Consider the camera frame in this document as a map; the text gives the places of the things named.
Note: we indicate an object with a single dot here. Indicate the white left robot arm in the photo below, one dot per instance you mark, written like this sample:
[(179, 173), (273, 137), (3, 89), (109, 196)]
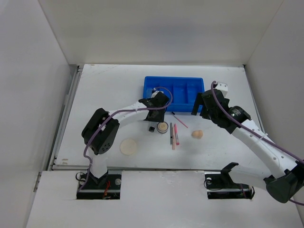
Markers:
[(100, 131)]

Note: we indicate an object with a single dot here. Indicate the black white striped mascara tube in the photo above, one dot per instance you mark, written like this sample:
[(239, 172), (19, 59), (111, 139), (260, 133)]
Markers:
[(171, 134)]

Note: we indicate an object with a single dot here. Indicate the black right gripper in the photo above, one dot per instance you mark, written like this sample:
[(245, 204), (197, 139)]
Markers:
[(199, 100)]

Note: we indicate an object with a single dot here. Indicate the beige concealer tube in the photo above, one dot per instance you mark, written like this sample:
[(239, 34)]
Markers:
[(173, 140)]

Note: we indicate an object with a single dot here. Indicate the clear bottle with black cap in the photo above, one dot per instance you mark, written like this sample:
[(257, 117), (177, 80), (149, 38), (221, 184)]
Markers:
[(151, 129)]

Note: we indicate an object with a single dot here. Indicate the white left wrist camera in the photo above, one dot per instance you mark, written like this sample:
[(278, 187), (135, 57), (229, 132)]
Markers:
[(155, 92)]

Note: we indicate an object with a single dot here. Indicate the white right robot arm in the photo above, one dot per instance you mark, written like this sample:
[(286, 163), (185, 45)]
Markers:
[(284, 176)]

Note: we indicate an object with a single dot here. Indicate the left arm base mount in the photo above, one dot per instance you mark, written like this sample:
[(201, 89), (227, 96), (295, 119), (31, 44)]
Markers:
[(108, 188)]

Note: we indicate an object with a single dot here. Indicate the beige makeup sponge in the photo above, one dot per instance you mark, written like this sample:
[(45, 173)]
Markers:
[(197, 134)]

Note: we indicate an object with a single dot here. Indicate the round powder jar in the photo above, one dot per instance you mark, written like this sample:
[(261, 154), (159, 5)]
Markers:
[(162, 127)]

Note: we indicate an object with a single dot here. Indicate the round beige powder puff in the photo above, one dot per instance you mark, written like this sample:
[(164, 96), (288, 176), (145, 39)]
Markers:
[(128, 147)]

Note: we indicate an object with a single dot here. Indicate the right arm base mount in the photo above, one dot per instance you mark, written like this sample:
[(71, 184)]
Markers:
[(219, 185)]

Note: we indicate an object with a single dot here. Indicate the blue plastic organizer tray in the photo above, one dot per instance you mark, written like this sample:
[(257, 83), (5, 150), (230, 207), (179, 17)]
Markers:
[(183, 89)]

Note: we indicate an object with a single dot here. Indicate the thin pink eyebrow brush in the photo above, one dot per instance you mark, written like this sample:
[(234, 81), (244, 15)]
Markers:
[(178, 119)]

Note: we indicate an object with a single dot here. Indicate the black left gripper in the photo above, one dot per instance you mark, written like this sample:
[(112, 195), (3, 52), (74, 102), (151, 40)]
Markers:
[(158, 118)]

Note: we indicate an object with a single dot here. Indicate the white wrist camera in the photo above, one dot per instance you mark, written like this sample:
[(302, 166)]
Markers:
[(222, 87), (155, 92)]

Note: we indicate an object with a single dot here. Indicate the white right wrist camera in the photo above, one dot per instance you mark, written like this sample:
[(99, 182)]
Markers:
[(222, 87)]

